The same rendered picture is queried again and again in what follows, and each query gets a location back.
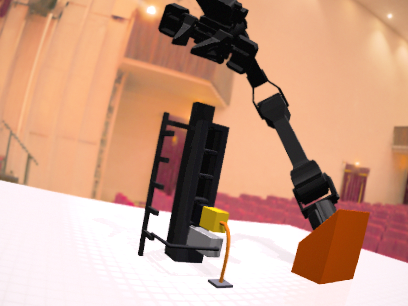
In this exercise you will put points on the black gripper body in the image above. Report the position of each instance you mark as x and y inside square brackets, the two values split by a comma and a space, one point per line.
[242, 55]

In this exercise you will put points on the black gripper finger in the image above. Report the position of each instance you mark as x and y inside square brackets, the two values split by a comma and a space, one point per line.
[208, 49]
[183, 29]

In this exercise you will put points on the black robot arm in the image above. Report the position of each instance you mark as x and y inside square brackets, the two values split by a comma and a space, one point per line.
[310, 183]

